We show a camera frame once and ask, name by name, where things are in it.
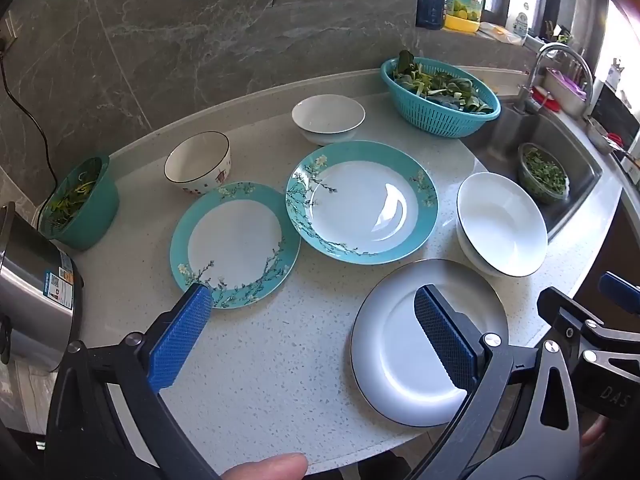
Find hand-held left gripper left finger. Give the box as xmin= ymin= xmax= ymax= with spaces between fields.
xmin=45 ymin=282 xmax=221 ymax=480

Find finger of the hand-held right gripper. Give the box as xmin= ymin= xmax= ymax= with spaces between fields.
xmin=536 ymin=286 xmax=607 ymax=356
xmin=598 ymin=271 xmax=640 ymax=317

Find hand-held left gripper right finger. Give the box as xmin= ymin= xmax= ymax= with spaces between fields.
xmin=414 ymin=284 xmax=583 ymax=480

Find white plate with dark rim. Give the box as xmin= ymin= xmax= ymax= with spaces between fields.
xmin=350 ymin=259 xmax=510 ymax=428

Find large white bowl dark rim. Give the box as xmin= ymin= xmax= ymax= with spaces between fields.
xmin=455 ymin=172 xmax=549 ymax=279

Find deep teal floral plate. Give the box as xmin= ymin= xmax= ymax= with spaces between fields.
xmin=285 ymin=141 xmax=439 ymax=266

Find white bowl with red print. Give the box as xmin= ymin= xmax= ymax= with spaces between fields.
xmin=164 ymin=131 xmax=233 ymax=196

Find plain white bowl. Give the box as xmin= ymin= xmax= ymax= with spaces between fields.
xmin=291 ymin=94 xmax=367 ymax=147

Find person's right hand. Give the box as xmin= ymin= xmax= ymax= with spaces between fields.
xmin=580 ymin=417 xmax=612 ymax=461

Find person's left hand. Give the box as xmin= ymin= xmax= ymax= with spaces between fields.
xmin=220 ymin=452 xmax=308 ymax=480

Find clear bowl of chopped greens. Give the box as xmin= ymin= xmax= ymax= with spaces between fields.
xmin=516 ymin=142 xmax=570 ymax=206

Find teal basin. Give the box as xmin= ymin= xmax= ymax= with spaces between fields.
xmin=37 ymin=154 xmax=121 ymax=251

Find steel rice cooker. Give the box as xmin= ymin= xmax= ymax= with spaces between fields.
xmin=0 ymin=202 xmax=85 ymax=373

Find white cloth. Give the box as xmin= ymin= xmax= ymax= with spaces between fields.
xmin=0 ymin=355 xmax=66 ymax=436

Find vegetable scraps in basin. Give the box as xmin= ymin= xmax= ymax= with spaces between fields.
xmin=42 ymin=157 xmax=108 ymax=231

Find steel sink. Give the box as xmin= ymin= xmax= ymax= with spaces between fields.
xmin=462 ymin=100 xmax=603 ymax=243

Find white container with purple item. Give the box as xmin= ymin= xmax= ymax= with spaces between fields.
xmin=542 ymin=67 xmax=593 ymax=118

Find red sink item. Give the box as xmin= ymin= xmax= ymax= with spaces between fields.
xmin=530 ymin=85 xmax=561 ymax=113

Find chrome faucet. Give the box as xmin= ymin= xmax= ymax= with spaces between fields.
xmin=515 ymin=42 xmax=596 ymax=113

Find teal plastic colander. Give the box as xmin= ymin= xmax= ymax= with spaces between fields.
xmin=380 ymin=57 xmax=502 ymax=139

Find leafy greens in colander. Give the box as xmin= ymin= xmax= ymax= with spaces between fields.
xmin=392 ymin=50 xmax=496 ymax=115

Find white bottle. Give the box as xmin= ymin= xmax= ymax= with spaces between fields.
xmin=505 ymin=10 xmax=531 ymax=43

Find dark blue container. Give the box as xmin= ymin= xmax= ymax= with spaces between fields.
xmin=416 ymin=0 xmax=447 ymax=31

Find black power cable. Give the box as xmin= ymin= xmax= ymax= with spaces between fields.
xmin=0 ymin=42 xmax=58 ymax=223

